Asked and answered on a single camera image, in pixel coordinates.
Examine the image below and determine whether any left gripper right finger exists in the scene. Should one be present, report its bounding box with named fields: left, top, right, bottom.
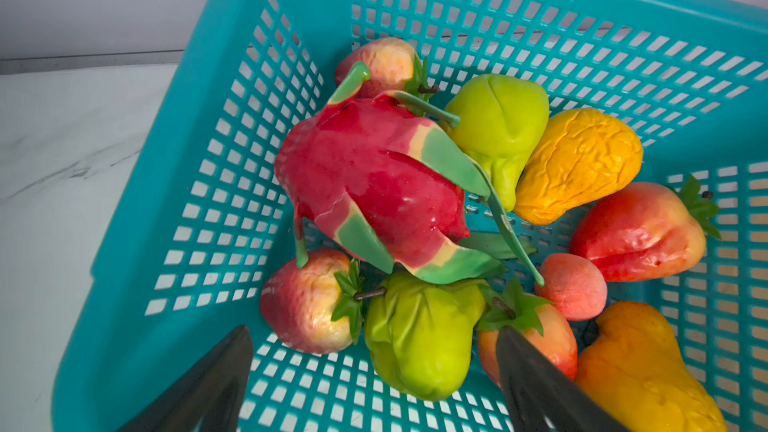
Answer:
left=496, top=327, right=626, bottom=432

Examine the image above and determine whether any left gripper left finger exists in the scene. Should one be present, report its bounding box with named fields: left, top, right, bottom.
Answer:
left=120, top=325, right=254, bottom=431

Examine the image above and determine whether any red apple near finger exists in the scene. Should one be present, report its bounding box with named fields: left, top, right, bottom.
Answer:
left=476, top=279, right=578, bottom=386

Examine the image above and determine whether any orange pear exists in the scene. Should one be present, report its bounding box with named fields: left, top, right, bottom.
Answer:
left=575, top=301, right=727, bottom=431

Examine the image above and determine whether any small pink peach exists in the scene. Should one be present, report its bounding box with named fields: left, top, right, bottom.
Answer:
left=535, top=253, right=608, bottom=321

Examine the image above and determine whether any green pear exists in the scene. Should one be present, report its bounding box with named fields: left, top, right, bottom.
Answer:
left=444, top=74, right=550, bottom=212
left=364, top=271, right=487, bottom=402

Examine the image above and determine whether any teal plastic basket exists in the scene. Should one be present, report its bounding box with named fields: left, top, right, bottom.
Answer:
left=52, top=0, right=767, bottom=431

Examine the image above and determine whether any orange mango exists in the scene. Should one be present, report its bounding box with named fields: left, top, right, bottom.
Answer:
left=513, top=108, right=644, bottom=225

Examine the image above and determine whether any red dragon fruit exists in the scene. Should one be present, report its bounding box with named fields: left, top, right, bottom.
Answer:
left=274, top=62, right=530, bottom=285

